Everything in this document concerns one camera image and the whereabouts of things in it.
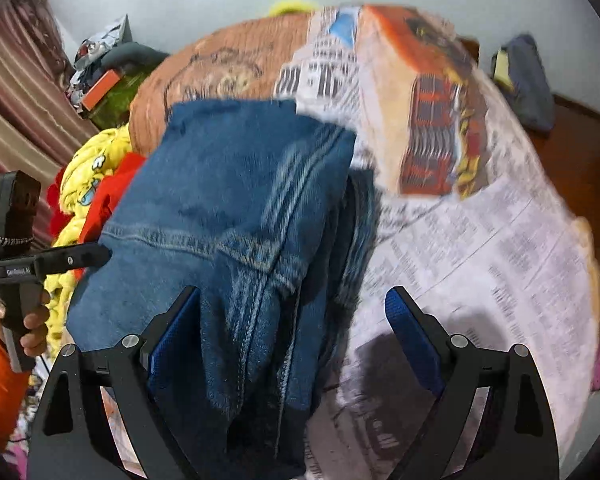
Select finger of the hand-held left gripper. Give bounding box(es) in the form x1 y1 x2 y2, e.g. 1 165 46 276
32 242 112 281

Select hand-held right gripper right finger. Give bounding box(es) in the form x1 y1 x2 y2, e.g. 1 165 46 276
380 285 563 480

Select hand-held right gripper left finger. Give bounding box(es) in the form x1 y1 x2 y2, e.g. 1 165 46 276
27 285 201 480

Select blue denim jeans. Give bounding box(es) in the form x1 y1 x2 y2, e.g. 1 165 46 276
65 99 381 480

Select person's left forearm orange sleeve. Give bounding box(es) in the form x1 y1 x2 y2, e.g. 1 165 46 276
0 322 31 453

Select person's left hand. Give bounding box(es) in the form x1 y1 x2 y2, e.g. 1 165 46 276
0 292 52 358

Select red cloth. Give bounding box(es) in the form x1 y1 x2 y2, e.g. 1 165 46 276
47 152 148 281

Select yellow plush toy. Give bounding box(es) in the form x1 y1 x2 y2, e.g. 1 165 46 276
45 127 131 356

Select printed blanket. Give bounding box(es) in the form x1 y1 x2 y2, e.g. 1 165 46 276
129 4 600 480

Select striped curtain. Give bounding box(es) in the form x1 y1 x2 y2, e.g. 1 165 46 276
0 0 101 251

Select orange box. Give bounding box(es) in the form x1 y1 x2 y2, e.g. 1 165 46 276
82 69 120 111

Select green bag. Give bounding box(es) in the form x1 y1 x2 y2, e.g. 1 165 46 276
90 72 151 131

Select clutter pile by bed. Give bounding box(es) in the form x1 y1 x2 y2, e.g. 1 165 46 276
67 15 133 101

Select grey backpack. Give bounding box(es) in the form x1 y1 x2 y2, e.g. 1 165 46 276
491 34 556 133

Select yellow fluffy cushion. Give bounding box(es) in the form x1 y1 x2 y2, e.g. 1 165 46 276
270 0 321 16

